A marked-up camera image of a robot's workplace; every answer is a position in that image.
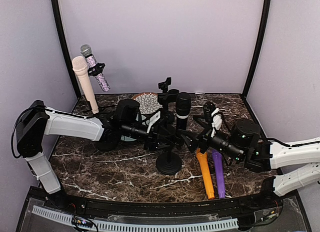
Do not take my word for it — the black front rail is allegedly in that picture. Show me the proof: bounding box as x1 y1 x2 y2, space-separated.
44 191 276 219

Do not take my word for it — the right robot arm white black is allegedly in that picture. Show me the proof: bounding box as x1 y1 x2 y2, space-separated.
179 116 320 209

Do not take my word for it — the glitter silver purple microphone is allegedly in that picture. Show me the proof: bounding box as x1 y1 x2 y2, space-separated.
80 44 111 92

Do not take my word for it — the black microphone white ring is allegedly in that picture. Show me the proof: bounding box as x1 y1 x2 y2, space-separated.
174 92 192 135

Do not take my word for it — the light green plate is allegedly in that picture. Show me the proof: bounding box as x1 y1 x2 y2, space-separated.
121 136 136 142

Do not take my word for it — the white slotted cable duct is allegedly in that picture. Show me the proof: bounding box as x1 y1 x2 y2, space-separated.
31 205 238 232

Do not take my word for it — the black frame post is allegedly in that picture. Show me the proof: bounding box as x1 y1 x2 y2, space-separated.
241 0 271 100
51 0 82 100

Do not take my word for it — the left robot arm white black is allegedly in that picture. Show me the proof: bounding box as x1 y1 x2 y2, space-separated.
10 99 175 210

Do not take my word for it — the black stand of cream microphone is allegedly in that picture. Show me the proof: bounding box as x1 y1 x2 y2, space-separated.
94 104 121 152

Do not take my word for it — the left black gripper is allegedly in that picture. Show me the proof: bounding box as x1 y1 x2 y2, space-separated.
122 121 175 152

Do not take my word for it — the left black frame post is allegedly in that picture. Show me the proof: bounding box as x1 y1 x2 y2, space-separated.
51 0 82 100

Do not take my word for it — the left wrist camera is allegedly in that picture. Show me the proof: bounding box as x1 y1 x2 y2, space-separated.
146 111 161 134

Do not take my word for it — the floral patterned bowl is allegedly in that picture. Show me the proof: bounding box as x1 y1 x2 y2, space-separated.
132 92 162 115

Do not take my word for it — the black stand of purple microphone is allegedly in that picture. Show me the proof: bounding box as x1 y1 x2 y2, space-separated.
157 89 179 131

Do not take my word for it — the cream pink microphone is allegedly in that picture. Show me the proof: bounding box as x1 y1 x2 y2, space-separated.
72 56 99 114

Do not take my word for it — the empty black microphone stand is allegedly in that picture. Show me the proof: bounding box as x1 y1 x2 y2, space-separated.
158 77 172 93

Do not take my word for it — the right black frame post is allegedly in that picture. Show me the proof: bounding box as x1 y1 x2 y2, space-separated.
241 0 271 100

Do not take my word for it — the orange microphone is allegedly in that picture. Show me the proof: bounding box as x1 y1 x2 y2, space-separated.
196 148 215 200

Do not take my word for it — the tripod stand of glitter microphone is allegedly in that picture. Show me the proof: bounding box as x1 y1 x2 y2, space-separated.
87 63 110 91

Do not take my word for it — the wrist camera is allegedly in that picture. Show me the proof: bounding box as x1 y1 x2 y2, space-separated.
146 111 161 134
203 102 223 138

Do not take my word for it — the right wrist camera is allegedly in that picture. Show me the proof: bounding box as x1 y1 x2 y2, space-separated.
203 102 223 138

